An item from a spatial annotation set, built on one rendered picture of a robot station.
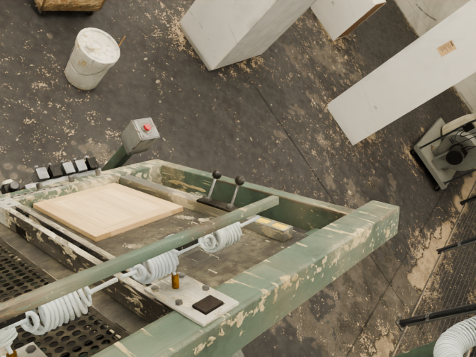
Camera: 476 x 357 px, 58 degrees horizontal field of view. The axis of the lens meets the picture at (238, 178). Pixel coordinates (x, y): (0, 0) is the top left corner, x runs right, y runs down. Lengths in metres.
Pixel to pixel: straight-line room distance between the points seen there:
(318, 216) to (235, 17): 2.63
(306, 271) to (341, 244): 0.17
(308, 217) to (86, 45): 2.07
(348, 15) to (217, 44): 2.66
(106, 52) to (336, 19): 3.87
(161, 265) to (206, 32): 3.44
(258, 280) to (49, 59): 2.79
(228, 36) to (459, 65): 2.25
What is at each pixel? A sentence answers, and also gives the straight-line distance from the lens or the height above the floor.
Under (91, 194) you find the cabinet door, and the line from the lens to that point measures 1.94.
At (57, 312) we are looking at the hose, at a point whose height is 1.86.
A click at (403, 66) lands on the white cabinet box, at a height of 0.99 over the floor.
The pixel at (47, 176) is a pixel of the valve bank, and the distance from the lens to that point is 2.12.
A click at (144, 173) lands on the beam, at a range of 2.15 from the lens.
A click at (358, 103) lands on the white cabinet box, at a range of 5.16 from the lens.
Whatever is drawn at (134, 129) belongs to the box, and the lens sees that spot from 2.23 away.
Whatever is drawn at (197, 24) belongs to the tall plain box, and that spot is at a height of 0.23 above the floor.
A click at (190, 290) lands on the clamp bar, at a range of 0.95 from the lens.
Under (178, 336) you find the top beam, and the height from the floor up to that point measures 1.89.
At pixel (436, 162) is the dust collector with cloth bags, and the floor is 0.22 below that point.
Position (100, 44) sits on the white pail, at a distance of 3.27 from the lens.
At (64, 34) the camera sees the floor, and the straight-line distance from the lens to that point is 3.71.
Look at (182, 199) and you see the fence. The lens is 1.72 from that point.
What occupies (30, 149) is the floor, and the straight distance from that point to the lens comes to 3.05.
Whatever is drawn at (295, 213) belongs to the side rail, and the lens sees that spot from 1.66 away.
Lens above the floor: 2.62
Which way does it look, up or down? 44 degrees down
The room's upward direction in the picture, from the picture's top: 55 degrees clockwise
